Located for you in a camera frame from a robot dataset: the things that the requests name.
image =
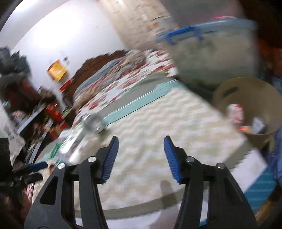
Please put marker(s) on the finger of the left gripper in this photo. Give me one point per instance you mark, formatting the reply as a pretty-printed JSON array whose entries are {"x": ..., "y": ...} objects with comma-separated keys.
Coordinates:
[{"x": 30, "y": 168}]

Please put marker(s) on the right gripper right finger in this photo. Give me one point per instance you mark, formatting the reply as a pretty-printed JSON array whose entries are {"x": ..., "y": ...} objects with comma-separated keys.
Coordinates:
[{"x": 212, "y": 198}]

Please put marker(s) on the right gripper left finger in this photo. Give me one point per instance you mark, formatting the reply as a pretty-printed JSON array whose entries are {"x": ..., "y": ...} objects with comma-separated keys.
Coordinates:
[{"x": 54, "y": 205}]

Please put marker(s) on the clear bottle green label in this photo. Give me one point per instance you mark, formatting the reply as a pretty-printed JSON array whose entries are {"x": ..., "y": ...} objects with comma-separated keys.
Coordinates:
[{"x": 75, "y": 148}]

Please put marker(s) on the green aluminium can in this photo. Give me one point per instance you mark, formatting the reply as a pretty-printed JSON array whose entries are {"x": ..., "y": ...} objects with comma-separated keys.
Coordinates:
[{"x": 93, "y": 123}]

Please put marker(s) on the beige round trash bin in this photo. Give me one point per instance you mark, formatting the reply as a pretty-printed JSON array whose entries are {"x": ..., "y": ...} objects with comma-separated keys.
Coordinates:
[{"x": 258, "y": 99}]

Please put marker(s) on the cluttered storage shelf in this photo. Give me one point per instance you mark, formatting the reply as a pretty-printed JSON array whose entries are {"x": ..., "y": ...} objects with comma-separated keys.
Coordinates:
[{"x": 27, "y": 114}]

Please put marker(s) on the red white package in bin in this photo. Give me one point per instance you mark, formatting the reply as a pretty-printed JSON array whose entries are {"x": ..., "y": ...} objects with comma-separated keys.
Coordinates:
[{"x": 235, "y": 114}]

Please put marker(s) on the chevron beige bed blanket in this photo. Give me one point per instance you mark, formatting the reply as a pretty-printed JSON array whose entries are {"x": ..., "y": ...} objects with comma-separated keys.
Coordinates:
[{"x": 141, "y": 183}]

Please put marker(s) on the floral quilt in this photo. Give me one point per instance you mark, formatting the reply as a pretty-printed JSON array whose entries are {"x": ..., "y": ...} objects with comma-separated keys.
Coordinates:
[{"x": 135, "y": 66}]

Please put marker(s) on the carved wooden headboard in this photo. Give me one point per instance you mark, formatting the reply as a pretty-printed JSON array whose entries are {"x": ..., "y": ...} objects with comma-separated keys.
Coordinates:
[{"x": 88, "y": 68}]

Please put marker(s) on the patterned curtain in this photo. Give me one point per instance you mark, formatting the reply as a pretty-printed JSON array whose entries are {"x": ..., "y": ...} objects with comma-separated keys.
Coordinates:
[{"x": 136, "y": 22}]

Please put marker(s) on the yellow red wall calendar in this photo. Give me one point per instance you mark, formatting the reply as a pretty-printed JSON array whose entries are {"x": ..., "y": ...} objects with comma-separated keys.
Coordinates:
[{"x": 56, "y": 71}]

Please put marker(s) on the clear bin blue handle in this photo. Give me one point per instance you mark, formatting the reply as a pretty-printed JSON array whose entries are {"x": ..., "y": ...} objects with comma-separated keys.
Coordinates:
[{"x": 212, "y": 52}]

